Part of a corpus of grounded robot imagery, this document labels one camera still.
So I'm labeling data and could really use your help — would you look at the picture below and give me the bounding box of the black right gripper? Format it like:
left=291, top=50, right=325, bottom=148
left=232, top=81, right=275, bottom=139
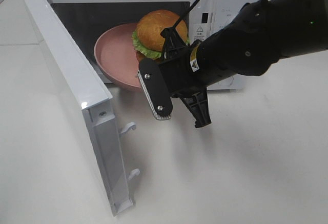
left=137, top=42, right=213, bottom=128

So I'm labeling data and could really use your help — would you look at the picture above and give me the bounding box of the burger with lettuce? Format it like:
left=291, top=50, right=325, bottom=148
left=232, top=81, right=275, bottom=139
left=132, top=9, right=179, bottom=63

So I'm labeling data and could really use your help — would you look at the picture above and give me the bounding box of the round white door button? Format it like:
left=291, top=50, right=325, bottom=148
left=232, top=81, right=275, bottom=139
left=218, top=76, right=234, bottom=87

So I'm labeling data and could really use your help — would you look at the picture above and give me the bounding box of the pink round plate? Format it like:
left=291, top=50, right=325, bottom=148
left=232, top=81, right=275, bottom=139
left=94, top=23, right=141, bottom=92

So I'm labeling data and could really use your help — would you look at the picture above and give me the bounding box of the white microwave door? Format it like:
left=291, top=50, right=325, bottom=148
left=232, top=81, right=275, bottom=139
left=24, top=0, right=140, bottom=216

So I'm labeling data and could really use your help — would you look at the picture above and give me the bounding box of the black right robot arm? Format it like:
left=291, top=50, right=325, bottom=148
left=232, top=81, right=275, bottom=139
left=138, top=0, right=327, bottom=128

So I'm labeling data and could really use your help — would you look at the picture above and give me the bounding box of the white microwave oven body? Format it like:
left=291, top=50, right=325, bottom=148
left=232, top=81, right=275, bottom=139
left=27, top=0, right=270, bottom=92

